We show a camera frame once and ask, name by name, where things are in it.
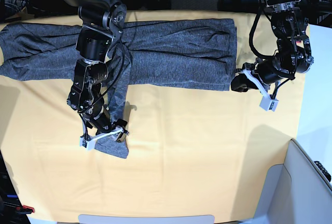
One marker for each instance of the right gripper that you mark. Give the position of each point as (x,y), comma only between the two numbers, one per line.
(102,123)

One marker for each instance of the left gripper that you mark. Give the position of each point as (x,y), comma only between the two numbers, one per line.
(261,72)

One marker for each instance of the grey long-sleeve shirt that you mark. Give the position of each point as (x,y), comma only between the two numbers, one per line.
(192,54)

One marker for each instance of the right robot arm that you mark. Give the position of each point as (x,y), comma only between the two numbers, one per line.
(102,28)

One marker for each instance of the black round arm base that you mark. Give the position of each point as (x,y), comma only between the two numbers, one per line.
(245,6)

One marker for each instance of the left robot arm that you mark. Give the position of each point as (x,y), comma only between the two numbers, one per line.
(293,54)

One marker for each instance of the yellow table cloth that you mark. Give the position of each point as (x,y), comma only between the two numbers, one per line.
(191,152)

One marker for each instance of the red black clamp right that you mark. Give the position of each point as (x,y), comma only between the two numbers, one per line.
(302,24)

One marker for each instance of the red black clamp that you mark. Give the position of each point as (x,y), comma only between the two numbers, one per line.
(24,210)
(302,24)

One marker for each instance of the black remote on bin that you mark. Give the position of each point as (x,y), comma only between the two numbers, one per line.
(323,170)

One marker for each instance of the red black clamp left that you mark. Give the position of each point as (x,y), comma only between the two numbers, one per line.
(24,210)

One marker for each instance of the white storage bin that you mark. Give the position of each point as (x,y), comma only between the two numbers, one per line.
(295,191)

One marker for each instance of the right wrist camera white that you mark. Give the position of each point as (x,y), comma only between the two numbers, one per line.
(88,144)

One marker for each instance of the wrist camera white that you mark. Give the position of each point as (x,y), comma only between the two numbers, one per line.
(88,144)
(268,104)

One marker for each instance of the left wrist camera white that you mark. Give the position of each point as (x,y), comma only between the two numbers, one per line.
(268,104)

